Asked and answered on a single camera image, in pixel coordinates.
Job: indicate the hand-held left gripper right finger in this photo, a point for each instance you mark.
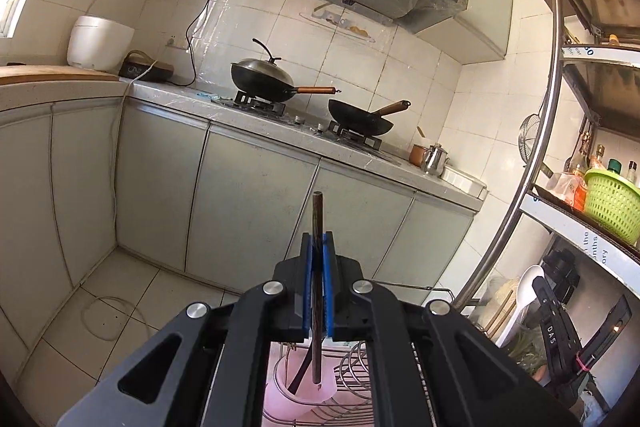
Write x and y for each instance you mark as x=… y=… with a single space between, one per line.
x=327 y=292

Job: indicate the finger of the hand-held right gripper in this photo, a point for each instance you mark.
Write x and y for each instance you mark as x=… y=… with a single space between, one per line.
x=611 y=329

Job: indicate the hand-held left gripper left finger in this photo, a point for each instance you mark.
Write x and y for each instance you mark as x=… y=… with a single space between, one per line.
x=309 y=292

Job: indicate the white plastic spoon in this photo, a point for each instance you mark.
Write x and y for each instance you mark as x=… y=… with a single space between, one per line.
x=527 y=289

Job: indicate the brown wooden chopstick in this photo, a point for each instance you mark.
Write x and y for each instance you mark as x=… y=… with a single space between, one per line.
x=317 y=217

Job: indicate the tall pink plastic cup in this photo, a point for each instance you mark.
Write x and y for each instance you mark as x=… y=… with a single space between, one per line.
x=328 y=389

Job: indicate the plastic bag of vegetables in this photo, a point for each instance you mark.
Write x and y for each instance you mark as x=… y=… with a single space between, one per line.
x=500 y=307

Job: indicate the black blender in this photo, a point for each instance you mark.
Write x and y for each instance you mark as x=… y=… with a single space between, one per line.
x=560 y=274

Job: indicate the grey kitchen cabinet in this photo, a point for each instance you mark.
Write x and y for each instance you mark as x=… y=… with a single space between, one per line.
x=240 y=207

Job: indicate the green plastic basket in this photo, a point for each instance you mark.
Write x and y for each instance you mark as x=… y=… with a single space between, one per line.
x=612 y=207

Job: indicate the orange snack bag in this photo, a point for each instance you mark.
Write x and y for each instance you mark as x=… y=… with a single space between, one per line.
x=570 y=192

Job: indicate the green capped bottle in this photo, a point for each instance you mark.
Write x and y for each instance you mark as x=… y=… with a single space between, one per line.
x=614 y=167

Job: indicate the brown pot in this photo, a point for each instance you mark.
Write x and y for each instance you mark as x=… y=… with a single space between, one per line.
x=417 y=153

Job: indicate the metal kettle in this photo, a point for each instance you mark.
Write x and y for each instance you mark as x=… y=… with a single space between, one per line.
x=434 y=161

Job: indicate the glass bottle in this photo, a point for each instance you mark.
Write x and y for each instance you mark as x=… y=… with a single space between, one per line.
x=579 y=162

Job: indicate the white box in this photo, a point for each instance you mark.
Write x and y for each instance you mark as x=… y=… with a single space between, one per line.
x=462 y=181

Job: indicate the gas stove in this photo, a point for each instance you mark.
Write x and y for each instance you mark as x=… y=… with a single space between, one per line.
x=265 y=107

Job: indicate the metal shelf rack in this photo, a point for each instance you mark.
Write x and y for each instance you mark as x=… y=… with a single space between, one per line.
x=542 y=147

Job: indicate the black wok with lid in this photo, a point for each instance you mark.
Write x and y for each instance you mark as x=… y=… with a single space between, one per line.
x=260 y=79

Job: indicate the small black appliance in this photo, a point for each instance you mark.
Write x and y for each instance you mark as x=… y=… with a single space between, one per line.
x=145 y=69

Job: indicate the white rice cooker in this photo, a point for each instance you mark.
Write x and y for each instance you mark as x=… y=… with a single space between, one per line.
x=100 y=44

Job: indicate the wooden cutting board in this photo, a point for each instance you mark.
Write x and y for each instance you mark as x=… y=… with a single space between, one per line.
x=50 y=74

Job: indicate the clear wall shelf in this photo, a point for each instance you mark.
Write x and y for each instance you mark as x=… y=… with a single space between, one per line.
x=340 y=24

